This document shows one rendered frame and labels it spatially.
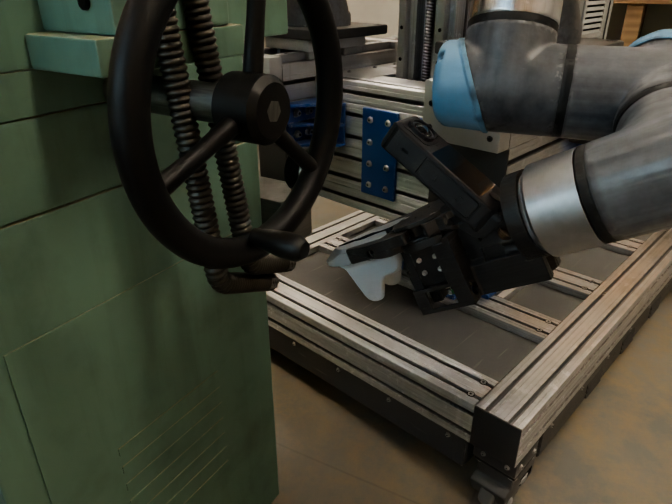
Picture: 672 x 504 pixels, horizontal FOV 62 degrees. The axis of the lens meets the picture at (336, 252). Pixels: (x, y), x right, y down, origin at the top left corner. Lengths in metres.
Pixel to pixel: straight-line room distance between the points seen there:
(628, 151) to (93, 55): 0.40
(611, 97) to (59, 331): 0.55
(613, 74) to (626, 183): 0.11
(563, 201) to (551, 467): 0.95
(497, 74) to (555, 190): 0.12
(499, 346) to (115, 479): 0.80
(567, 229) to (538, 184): 0.04
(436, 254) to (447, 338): 0.79
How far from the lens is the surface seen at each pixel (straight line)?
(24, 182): 0.59
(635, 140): 0.42
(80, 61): 0.52
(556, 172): 0.43
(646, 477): 1.38
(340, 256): 0.53
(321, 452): 1.27
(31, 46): 0.57
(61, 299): 0.64
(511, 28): 0.50
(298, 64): 1.19
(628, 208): 0.42
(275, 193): 0.85
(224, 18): 0.60
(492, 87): 0.49
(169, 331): 0.76
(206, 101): 0.52
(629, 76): 0.49
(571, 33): 0.98
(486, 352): 1.23
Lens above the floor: 0.91
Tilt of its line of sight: 26 degrees down
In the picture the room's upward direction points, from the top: straight up
